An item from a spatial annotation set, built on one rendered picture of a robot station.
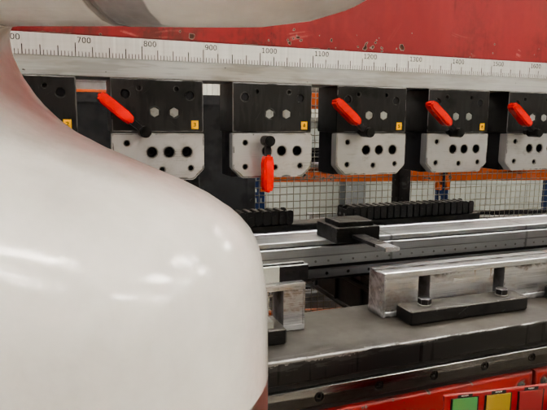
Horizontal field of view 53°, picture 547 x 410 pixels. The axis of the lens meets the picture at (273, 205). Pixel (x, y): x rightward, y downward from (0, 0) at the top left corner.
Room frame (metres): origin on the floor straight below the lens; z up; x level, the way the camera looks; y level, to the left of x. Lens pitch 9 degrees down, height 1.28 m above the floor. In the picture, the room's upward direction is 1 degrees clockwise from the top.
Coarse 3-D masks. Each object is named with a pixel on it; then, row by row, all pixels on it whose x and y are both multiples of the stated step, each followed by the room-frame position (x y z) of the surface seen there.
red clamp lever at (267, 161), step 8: (264, 136) 0.95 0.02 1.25; (272, 136) 0.94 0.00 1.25; (264, 144) 0.94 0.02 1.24; (272, 144) 0.93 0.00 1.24; (264, 152) 0.95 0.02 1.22; (264, 160) 0.94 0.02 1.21; (272, 160) 0.94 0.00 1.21; (264, 168) 0.94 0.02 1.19; (272, 168) 0.94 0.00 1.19; (264, 176) 0.94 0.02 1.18; (272, 176) 0.94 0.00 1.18; (264, 184) 0.94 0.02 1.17; (272, 184) 0.94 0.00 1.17
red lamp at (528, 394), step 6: (528, 390) 0.86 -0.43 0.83; (534, 390) 0.86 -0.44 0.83; (540, 390) 0.87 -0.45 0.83; (522, 396) 0.86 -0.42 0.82; (528, 396) 0.86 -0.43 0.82; (534, 396) 0.86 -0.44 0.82; (540, 396) 0.87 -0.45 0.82; (522, 402) 0.86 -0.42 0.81; (528, 402) 0.86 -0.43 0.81; (534, 402) 0.86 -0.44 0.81; (540, 402) 0.87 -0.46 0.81; (522, 408) 0.86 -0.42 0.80; (528, 408) 0.86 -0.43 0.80; (534, 408) 0.86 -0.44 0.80; (540, 408) 0.87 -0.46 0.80
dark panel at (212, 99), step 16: (80, 96) 1.38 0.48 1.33; (96, 96) 1.40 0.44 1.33; (208, 96) 1.50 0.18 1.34; (80, 112) 1.38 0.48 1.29; (96, 112) 1.40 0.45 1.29; (208, 112) 1.50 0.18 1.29; (80, 128) 1.38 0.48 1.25; (96, 128) 1.40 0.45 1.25; (208, 128) 1.50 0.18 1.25; (208, 144) 1.50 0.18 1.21; (208, 160) 1.50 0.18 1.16; (208, 176) 1.50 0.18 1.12; (224, 176) 1.52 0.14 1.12; (208, 192) 1.50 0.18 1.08; (224, 192) 1.52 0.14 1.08; (240, 192) 1.53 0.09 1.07; (240, 208) 1.53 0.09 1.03
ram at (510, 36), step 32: (384, 0) 1.06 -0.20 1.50; (416, 0) 1.08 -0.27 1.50; (448, 0) 1.11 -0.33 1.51; (480, 0) 1.14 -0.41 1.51; (512, 0) 1.17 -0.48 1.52; (544, 0) 1.20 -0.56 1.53; (64, 32) 0.86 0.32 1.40; (96, 32) 0.88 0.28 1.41; (128, 32) 0.90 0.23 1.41; (160, 32) 0.91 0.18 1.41; (192, 32) 0.93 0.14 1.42; (224, 32) 0.95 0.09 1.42; (256, 32) 0.97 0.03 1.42; (288, 32) 0.99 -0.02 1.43; (320, 32) 1.01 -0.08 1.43; (352, 32) 1.04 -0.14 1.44; (384, 32) 1.06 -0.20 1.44; (416, 32) 1.09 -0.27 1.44; (448, 32) 1.11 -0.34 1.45; (480, 32) 1.14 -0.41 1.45; (512, 32) 1.17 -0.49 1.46; (544, 32) 1.20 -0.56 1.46; (32, 64) 0.85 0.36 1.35; (64, 64) 0.86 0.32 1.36; (96, 64) 0.88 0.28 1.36; (128, 64) 0.90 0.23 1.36; (160, 64) 0.91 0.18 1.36; (192, 64) 0.93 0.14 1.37; (224, 64) 0.95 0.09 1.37
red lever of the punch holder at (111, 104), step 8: (104, 96) 0.84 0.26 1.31; (104, 104) 0.85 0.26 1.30; (112, 104) 0.85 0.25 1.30; (112, 112) 0.85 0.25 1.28; (120, 112) 0.85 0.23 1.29; (128, 112) 0.86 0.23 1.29; (128, 120) 0.85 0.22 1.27; (136, 128) 0.86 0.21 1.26; (144, 128) 0.86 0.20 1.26; (144, 136) 0.86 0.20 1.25
